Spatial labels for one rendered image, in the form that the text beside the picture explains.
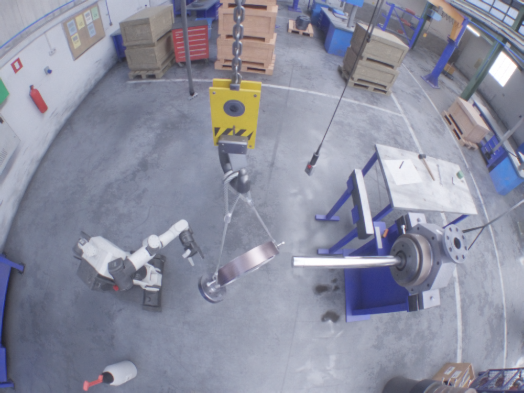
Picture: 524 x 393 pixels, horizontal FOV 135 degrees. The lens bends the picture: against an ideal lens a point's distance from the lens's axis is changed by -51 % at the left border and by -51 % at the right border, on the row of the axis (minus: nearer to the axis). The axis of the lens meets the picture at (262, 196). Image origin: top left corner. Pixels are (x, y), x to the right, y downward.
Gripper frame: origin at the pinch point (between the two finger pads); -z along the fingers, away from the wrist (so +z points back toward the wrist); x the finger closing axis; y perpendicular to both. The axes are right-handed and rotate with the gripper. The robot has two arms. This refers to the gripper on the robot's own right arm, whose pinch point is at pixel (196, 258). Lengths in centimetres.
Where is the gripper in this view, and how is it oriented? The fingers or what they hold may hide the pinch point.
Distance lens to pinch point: 146.9
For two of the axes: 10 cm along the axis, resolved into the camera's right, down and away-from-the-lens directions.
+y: 4.1, 0.5, 9.1
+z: -5.1, -8.2, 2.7
